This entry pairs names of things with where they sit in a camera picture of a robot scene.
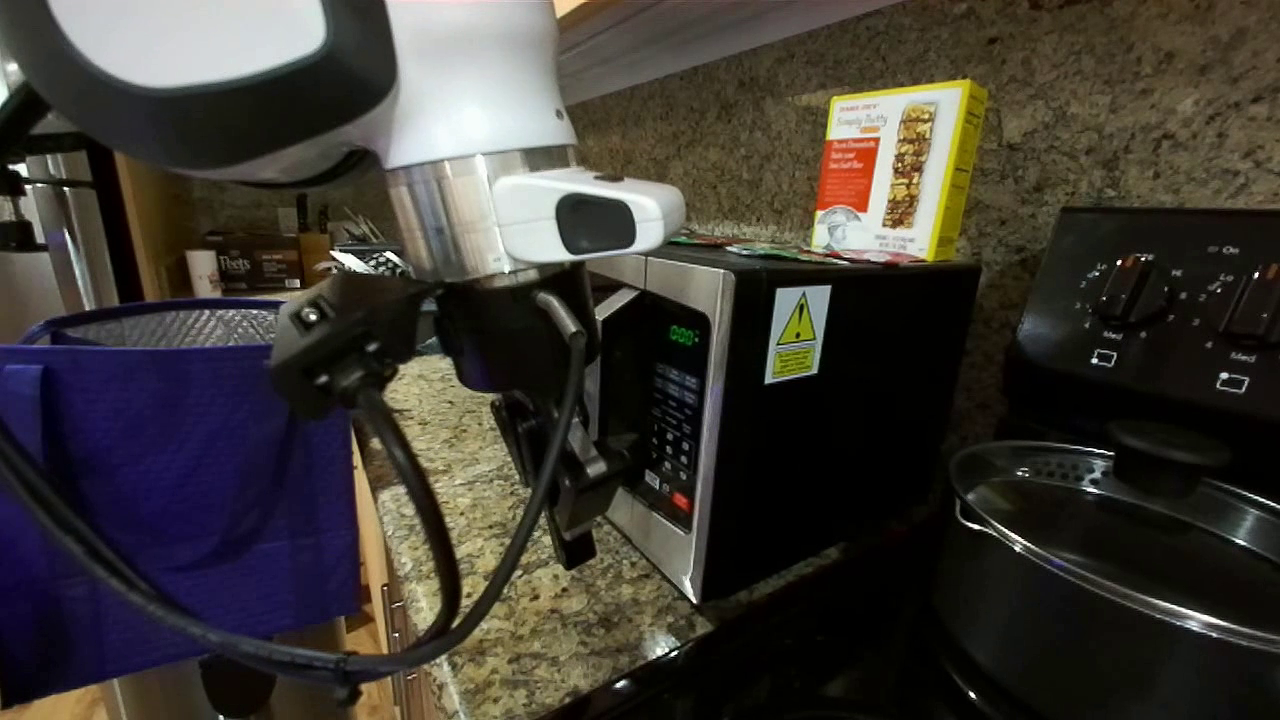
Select black stove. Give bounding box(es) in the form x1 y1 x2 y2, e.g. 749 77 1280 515
999 204 1280 466

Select black vertical pole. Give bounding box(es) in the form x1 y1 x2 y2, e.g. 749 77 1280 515
81 143 149 310

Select black and steel microwave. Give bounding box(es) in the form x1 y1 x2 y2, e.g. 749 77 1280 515
580 238 983 607

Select brown bottle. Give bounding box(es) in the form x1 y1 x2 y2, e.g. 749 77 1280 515
293 196 338 288

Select white cup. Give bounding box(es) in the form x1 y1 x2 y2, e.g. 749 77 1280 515
180 243 229 299

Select stainless steel refrigerator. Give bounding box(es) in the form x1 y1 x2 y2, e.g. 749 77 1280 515
0 126 125 344

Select yellow food box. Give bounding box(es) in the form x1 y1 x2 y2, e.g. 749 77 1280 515
808 77 993 267

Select purple fabric bag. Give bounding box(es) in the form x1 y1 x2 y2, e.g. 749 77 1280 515
0 296 362 708

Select yellow warning sticker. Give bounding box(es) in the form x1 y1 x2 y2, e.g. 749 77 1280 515
760 281 834 390

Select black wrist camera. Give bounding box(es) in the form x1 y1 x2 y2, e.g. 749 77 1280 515
265 257 436 420

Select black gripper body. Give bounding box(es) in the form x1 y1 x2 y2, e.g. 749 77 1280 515
432 262 601 404

